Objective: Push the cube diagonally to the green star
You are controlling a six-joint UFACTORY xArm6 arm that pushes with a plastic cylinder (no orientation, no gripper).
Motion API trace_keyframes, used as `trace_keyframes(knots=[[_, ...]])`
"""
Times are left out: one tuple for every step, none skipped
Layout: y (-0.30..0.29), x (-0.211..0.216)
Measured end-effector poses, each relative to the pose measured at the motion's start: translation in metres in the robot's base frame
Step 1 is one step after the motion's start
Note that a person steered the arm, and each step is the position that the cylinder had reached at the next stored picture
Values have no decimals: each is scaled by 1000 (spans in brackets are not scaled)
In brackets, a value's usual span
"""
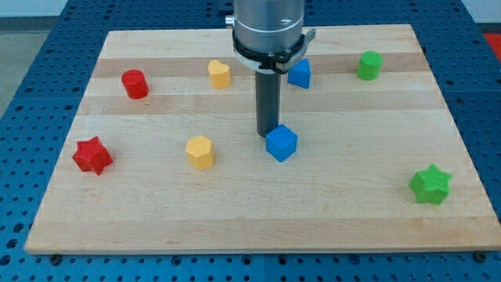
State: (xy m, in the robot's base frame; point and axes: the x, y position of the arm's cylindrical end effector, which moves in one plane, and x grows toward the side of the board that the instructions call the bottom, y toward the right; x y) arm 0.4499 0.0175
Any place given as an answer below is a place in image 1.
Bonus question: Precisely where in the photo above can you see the green cylinder block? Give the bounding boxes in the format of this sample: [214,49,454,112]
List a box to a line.
[356,51,384,81]

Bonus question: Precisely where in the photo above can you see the yellow heart block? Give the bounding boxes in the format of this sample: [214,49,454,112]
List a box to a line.
[207,60,232,89]

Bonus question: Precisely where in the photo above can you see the red star block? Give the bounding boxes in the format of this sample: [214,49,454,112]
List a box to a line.
[72,136,114,175]

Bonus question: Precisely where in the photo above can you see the green star block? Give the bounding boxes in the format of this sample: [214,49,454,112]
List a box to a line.
[409,164,452,205]

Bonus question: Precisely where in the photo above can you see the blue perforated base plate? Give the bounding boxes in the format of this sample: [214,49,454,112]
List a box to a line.
[1,0,500,281]

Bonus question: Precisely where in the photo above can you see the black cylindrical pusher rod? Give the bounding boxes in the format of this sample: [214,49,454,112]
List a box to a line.
[255,72,281,137]

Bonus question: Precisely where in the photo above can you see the red cylinder block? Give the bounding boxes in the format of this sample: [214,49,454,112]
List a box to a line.
[121,69,150,99]

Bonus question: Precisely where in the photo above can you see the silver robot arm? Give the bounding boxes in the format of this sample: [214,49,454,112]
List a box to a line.
[231,0,316,74]

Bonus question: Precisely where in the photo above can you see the blue cube block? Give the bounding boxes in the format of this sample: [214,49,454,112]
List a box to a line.
[265,125,298,162]

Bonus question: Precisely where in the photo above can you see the blue triangular prism block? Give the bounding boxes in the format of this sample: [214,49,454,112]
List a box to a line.
[287,59,312,89]

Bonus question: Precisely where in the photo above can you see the yellow hexagon block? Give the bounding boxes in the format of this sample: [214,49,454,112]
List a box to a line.
[186,136,214,170]

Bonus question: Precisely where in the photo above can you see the wooden board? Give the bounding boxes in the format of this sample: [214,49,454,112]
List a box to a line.
[24,24,500,255]

